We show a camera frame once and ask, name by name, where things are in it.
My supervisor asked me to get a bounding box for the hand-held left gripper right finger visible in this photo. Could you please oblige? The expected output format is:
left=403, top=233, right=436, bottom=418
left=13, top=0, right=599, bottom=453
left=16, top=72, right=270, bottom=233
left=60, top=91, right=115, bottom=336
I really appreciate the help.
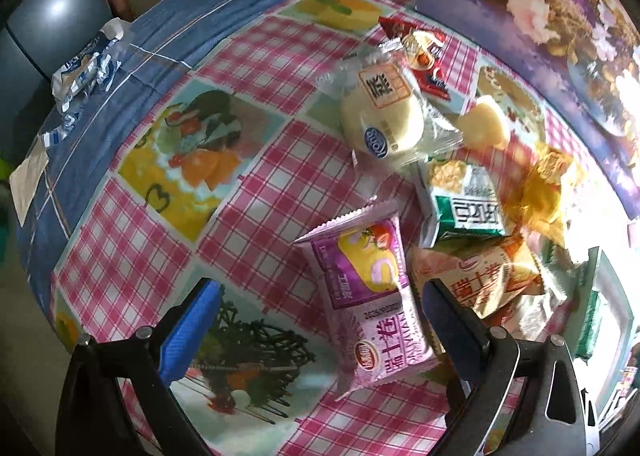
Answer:
left=421, top=278, right=601, bottom=456

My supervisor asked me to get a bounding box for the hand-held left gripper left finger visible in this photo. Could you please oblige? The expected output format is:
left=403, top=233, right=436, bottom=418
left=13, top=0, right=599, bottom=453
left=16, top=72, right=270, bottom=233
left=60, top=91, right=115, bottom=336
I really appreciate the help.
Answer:
left=55, top=277, right=224, bottom=456

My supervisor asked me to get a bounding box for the orange swiss roll packet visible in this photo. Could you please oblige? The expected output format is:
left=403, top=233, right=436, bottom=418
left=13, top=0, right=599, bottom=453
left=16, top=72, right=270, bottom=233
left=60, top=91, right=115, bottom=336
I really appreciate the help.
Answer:
left=410, top=236, right=546, bottom=322

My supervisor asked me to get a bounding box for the purple swiss roll packet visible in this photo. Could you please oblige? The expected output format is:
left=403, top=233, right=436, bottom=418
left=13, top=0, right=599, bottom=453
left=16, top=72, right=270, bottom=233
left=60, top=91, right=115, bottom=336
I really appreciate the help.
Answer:
left=292, top=198, right=441, bottom=402

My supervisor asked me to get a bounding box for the round bun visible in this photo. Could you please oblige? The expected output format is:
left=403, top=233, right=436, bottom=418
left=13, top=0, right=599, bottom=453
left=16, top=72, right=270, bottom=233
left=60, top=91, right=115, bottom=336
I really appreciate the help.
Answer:
left=315, top=38, right=463, bottom=172

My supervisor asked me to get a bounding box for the green and white snack packet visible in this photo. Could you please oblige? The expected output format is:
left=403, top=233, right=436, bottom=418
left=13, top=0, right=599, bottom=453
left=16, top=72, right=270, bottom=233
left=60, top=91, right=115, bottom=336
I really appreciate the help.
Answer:
left=415, top=159, right=518, bottom=249

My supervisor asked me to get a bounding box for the white and green storage box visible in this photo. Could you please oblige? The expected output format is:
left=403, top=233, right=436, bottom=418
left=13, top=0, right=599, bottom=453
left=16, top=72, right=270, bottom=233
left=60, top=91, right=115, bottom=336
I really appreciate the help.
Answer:
left=575, top=246, right=637, bottom=427

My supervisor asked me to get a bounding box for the yellow snack packet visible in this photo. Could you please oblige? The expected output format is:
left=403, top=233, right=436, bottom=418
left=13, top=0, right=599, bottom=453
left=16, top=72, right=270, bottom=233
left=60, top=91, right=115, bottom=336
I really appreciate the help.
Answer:
left=510, top=143, right=583, bottom=247

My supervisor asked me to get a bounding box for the pink checked tablecloth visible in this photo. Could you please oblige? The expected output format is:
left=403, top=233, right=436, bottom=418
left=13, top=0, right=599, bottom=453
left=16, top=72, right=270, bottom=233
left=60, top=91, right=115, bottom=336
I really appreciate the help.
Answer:
left=50, top=0, right=640, bottom=456

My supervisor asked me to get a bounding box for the pale yellow cake wedge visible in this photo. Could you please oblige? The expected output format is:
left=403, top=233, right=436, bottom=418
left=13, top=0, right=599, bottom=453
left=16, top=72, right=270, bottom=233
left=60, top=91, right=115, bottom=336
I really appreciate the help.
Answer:
left=457, top=95, right=512, bottom=151

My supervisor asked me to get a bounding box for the beige paper sheet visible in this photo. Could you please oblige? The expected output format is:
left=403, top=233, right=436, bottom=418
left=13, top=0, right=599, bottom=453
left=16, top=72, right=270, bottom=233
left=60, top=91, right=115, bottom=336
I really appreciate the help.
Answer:
left=9, top=148, right=51, bottom=227

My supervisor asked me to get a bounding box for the small blue and white wrapper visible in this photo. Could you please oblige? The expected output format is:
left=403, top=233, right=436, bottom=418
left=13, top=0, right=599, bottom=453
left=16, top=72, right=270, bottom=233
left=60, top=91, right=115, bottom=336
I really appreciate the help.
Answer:
left=40, top=111, right=83, bottom=147

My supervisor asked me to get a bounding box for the red peanut snack packet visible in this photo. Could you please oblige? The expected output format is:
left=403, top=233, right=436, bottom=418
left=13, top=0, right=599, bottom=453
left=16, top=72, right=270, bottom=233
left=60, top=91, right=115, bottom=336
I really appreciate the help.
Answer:
left=378, top=16, right=451, bottom=102

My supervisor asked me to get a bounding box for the blue checked blanket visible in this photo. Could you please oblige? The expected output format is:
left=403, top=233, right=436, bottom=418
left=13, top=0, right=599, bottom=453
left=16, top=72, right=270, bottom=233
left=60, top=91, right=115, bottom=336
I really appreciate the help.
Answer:
left=15, top=0, right=346, bottom=317

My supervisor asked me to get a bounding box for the dark screen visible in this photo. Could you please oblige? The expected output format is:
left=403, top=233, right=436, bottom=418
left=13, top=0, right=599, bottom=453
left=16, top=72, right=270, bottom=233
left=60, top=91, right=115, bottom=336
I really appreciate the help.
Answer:
left=0, top=0, right=116, bottom=102

